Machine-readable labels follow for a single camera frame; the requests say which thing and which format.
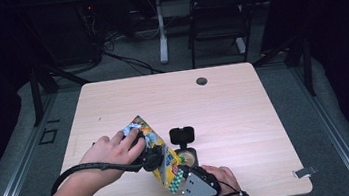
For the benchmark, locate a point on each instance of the person's right hand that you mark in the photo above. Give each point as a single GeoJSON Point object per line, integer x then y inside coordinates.
{"type": "Point", "coordinates": [228, 185]}

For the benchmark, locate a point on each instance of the black folding chair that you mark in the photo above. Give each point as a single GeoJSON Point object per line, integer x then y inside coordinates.
{"type": "Point", "coordinates": [219, 15]}

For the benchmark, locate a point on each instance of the white desk foot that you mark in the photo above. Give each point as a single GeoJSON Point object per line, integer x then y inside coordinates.
{"type": "Point", "coordinates": [241, 45]}

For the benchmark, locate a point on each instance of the person's left hand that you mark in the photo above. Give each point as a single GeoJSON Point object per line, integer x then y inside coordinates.
{"type": "Point", "coordinates": [112, 152]}

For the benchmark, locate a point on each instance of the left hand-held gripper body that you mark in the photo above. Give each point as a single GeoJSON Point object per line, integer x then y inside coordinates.
{"type": "Point", "coordinates": [153, 157]}

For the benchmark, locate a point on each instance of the glass jar with black lid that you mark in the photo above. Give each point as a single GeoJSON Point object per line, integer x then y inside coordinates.
{"type": "Point", "coordinates": [182, 135]}

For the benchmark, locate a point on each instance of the black metal frame post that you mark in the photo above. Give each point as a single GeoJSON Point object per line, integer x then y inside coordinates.
{"type": "Point", "coordinates": [308, 64]}
{"type": "Point", "coordinates": [35, 95]}

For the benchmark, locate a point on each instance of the yellow spout pouch green cap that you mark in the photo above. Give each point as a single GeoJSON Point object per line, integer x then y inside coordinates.
{"type": "Point", "coordinates": [167, 169]}

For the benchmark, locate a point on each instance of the white desk leg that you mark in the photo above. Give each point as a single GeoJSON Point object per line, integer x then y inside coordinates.
{"type": "Point", "coordinates": [161, 29]}

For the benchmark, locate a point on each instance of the dark equipment with red light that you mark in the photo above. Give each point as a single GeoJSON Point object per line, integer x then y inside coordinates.
{"type": "Point", "coordinates": [90, 24]}

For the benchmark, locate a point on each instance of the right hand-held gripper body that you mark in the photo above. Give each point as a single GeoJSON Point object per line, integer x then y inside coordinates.
{"type": "Point", "coordinates": [200, 185]}

